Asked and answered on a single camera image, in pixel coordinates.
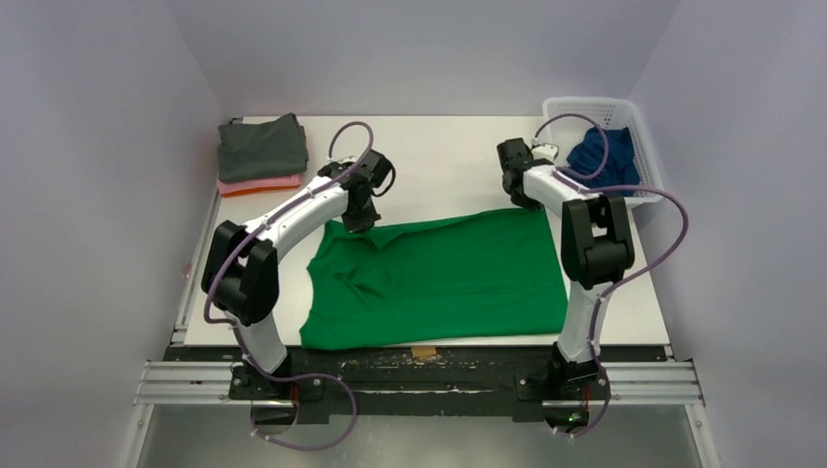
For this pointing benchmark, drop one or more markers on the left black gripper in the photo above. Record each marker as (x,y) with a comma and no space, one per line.
(365,222)

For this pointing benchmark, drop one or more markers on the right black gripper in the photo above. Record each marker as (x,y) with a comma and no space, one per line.
(529,201)

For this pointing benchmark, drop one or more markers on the green t-shirt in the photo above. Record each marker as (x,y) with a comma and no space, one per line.
(494,273)

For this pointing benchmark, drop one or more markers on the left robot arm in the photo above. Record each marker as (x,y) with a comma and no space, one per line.
(241,274)

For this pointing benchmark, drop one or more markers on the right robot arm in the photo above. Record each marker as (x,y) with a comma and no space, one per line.
(596,249)

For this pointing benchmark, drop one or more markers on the white plastic basket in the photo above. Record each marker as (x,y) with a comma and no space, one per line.
(574,116)

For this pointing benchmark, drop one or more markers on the orange folded t-shirt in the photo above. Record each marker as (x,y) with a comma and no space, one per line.
(229,192)

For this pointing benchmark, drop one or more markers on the blue crumpled t-shirt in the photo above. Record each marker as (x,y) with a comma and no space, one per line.
(586,157)

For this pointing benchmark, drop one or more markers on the dark grey folded t-shirt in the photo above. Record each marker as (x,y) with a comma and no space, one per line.
(256,151)

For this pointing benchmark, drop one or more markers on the pink folded t-shirt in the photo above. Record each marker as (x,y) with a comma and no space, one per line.
(287,180)

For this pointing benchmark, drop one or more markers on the brown tape piece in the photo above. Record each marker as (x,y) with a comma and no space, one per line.
(424,353)

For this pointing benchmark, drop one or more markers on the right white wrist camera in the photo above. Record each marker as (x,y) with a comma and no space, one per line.
(547,153)

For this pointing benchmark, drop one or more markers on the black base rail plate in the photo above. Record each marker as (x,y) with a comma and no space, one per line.
(461,381)

